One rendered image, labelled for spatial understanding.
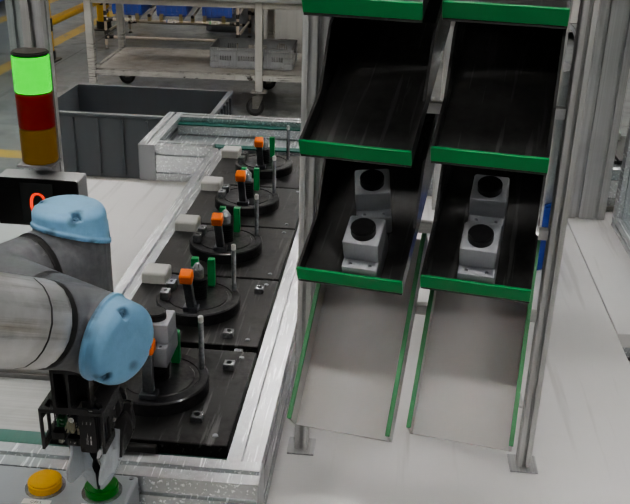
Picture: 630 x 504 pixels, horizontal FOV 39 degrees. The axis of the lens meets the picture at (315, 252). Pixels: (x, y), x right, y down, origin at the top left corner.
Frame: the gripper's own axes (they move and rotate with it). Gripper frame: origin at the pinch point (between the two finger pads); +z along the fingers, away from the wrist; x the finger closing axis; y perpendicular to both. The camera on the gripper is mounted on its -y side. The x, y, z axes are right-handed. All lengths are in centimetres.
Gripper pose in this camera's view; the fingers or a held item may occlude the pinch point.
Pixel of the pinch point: (100, 475)
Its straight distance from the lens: 111.8
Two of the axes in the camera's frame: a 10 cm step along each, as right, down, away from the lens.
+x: 9.9, 0.6, -0.8
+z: -0.3, 9.1, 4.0
